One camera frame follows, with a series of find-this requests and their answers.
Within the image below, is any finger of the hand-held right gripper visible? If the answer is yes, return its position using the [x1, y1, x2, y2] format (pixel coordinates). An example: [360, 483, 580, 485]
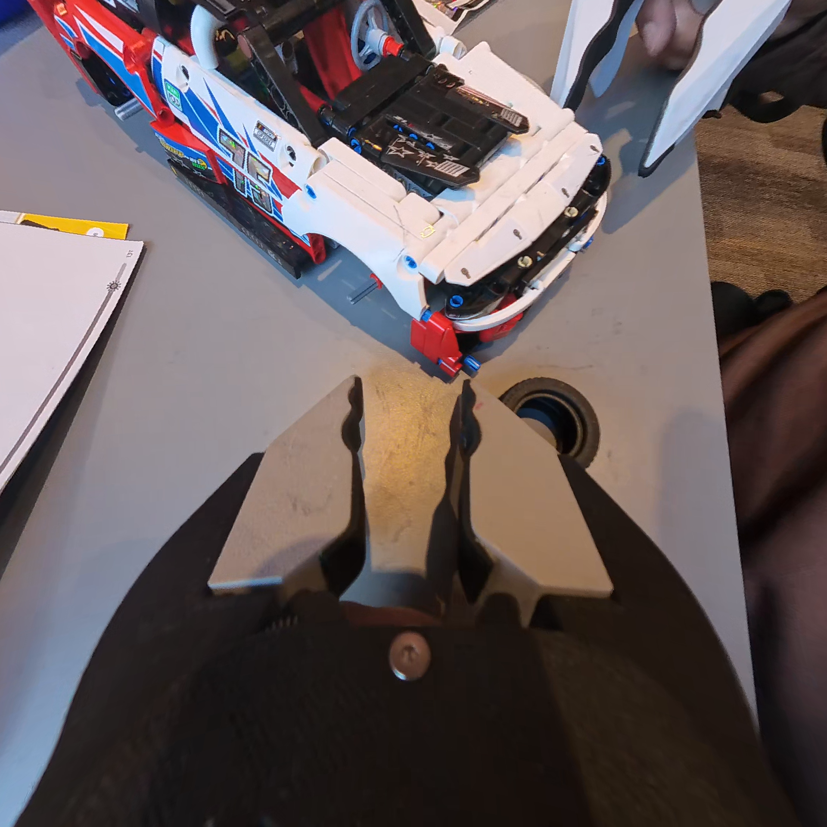
[551, 0, 647, 112]
[637, 0, 794, 179]

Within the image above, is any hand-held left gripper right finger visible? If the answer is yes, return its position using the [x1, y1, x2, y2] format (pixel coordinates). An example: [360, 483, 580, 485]
[446, 379, 615, 629]

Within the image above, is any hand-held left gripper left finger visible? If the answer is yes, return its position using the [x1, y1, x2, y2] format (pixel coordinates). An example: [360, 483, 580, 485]
[208, 376, 368, 631]

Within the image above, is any brick-built toy race car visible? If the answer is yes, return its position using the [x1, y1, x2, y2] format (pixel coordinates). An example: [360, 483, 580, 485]
[29, 0, 612, 380]

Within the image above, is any person's right forearm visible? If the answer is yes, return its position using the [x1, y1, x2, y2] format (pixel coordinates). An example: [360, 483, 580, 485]
[717, 0, 827, 125]

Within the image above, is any person's right hand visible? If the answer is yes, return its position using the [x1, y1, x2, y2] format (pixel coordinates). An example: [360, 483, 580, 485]
[635, 0, 715, 72]

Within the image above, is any open building instruction booklet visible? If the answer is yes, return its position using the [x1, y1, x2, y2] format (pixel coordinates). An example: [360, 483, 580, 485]
[0, 210, 146, 495]

